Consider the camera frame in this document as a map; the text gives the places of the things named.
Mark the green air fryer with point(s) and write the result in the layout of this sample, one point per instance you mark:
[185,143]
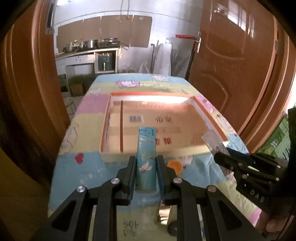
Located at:
[105,62]

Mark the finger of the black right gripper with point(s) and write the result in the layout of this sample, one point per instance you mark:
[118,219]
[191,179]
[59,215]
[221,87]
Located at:
[226,161]
[237,155]

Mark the teal lighter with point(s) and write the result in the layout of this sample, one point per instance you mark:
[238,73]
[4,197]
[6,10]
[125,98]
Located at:
[146,160]

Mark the black gas stove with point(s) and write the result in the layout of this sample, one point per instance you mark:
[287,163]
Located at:
[109,43]

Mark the orange-rimmed shallow tray box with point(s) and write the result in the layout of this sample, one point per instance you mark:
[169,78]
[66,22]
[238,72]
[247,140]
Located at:
[169,98]

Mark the steel cooking pot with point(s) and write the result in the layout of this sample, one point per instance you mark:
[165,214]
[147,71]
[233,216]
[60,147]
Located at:
[90,44]

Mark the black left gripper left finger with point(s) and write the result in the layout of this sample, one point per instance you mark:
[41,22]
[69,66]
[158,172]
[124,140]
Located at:
[94,209]

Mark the brown wooden door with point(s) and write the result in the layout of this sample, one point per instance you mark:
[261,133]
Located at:
[245,66]

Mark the clear glittery rectangular box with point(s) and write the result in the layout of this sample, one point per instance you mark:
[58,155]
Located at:
[215,146]

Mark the white kitchen counter cabinet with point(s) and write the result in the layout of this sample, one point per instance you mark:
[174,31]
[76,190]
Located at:
[89,57]

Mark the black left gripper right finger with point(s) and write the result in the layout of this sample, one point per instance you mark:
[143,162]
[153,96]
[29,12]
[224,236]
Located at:
[202,213]

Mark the orange bottle cap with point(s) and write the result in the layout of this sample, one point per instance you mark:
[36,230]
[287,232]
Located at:
[176,166]

